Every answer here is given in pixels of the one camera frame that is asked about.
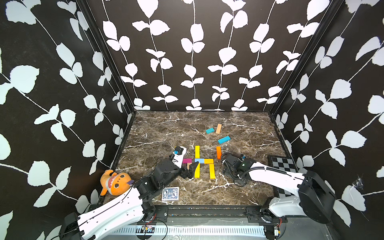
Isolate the magenta block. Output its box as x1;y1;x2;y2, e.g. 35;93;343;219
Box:
183;159;193;164

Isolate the yellow block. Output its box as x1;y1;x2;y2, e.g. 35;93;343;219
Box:
195;146;200;159
195;163;201;179

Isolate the light blue short block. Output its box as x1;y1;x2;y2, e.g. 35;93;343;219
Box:
195;159;205;164

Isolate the amber long block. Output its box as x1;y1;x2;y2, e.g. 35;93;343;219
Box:
209;164;216;180

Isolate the amber short block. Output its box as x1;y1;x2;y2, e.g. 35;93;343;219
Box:
204;159;214;164

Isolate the orange long block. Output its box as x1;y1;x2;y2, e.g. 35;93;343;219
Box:
216;146;222;160

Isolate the cyan long block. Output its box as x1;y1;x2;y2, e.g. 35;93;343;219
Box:
218;136;231;145

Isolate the teal short block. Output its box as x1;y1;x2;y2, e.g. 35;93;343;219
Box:
206;128;215;134

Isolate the natural wood long block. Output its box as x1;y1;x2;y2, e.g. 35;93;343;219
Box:
216;124;222;135

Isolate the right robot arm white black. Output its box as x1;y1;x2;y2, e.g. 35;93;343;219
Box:
221;153;336;224

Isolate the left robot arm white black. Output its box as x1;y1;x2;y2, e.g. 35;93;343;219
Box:
58;159;199;240

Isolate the black white checkerboard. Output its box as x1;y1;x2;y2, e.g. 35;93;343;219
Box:
267;155;301;199

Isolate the orange plush toy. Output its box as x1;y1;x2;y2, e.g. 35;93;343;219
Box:
100;170;135;196

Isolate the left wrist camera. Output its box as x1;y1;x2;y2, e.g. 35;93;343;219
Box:
171;146;187;169

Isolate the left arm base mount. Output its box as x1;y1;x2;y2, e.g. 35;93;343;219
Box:
142;206;169;223

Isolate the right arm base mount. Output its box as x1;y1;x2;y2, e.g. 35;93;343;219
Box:
245;206;287;225

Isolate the white perforated rail strip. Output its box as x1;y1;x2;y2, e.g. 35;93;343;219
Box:
111;225;265;238

